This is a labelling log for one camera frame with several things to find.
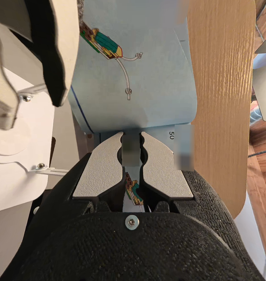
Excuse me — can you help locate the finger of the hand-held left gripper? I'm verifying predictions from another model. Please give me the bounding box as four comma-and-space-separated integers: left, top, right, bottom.
0, 0, 33, 130
25, 0, 81, 108

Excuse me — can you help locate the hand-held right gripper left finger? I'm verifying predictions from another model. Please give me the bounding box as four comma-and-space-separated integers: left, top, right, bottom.
73, 131, 127, 201

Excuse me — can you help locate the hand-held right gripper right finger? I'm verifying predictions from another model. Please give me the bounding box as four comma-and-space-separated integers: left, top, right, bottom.
139, 131, 194, 201

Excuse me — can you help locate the blue instruction booklet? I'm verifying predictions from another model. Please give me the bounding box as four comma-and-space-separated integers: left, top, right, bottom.
68, 0, 198, 213

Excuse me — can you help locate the white book stand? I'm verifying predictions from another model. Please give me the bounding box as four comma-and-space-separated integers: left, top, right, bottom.
0, 20, 70, 214

